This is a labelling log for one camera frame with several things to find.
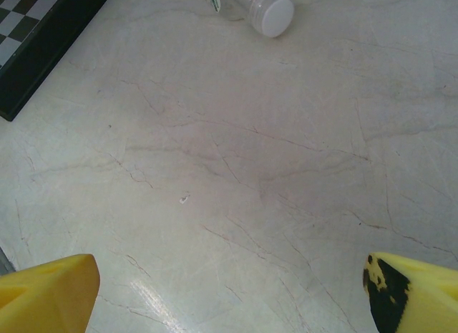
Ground black and white chessboard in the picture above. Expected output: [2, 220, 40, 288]
[0, 0, 117, 122]

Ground clear bottle white cap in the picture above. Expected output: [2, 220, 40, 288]
[200, 0, 296, 39]

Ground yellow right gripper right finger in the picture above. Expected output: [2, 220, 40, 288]
[362, 251, 458, 333]

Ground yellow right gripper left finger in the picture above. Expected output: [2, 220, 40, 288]
[0, 253, 101, 333]

